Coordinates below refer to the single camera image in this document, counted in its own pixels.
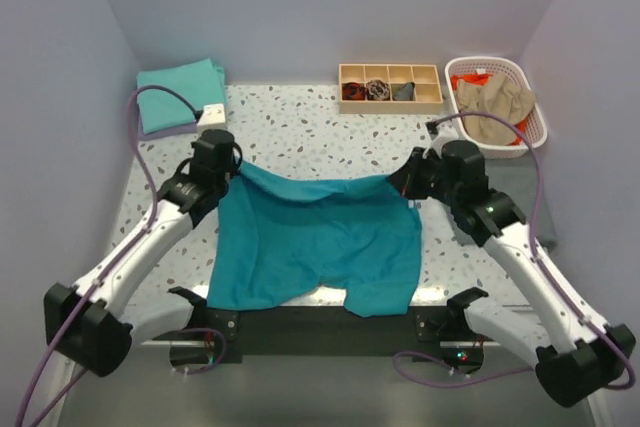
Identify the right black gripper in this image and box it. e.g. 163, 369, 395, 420
386, 147, 460, 207

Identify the teal t shirt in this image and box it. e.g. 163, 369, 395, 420
207, 163, 422, 317

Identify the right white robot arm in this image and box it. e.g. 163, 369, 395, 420
388, 140, 636, 407

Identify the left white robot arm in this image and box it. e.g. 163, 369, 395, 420
44, 129, 242, 377

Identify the folded lavender t shirt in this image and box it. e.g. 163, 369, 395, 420
138, 120, 197, 141

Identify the folded mint t shirt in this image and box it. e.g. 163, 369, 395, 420
136, 58, 226, 134

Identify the wooden compartment tray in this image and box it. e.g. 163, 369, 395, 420
338, 64, 444, 115

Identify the grey rolled sock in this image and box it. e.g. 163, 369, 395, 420
391, 82, 415, 102

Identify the brown white rolled sock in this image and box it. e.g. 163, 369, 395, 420
365, 79, 391, 101

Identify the red black rolled sock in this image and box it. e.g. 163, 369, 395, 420
342, 82, 367, 101

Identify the folded grey t shirt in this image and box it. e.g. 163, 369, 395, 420
439, 156, 559, 250

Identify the orange t shirt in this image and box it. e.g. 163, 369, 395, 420
449, 72, 529, 146

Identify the beige t shirt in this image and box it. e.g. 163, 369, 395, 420
456, 72, 538, 145

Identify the white laundry basket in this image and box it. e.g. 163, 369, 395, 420
444, 56, 548, 159

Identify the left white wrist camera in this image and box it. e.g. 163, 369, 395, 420
196, 103, 227, 133

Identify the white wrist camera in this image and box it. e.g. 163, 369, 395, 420
426, 121, 459, 156
196, 103, 227, 133

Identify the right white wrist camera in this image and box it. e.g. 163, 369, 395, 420
426, 121, 459, 156

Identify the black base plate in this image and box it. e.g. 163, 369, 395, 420
190, 306, 488, 363

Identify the aluminium rail frame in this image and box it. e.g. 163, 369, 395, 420
49, 343, 612, 426

